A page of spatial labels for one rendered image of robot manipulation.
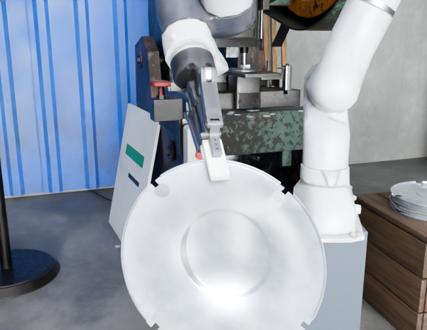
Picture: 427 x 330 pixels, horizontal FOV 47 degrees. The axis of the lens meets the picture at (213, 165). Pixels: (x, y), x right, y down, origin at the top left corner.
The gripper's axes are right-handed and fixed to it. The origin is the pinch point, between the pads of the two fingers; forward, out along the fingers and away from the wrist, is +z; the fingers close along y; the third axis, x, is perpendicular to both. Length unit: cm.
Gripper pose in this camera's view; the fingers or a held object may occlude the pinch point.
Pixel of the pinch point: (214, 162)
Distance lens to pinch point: 74.1
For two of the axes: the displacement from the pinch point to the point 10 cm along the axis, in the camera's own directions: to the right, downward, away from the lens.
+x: 9.5, -0.5, 3.0
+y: 2.4, -5.1, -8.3
